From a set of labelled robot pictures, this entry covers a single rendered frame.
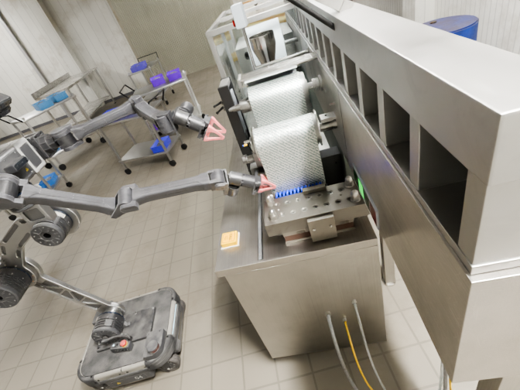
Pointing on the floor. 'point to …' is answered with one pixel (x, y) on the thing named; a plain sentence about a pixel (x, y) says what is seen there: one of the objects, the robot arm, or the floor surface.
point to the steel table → (70, 94)
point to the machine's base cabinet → (315, 302)
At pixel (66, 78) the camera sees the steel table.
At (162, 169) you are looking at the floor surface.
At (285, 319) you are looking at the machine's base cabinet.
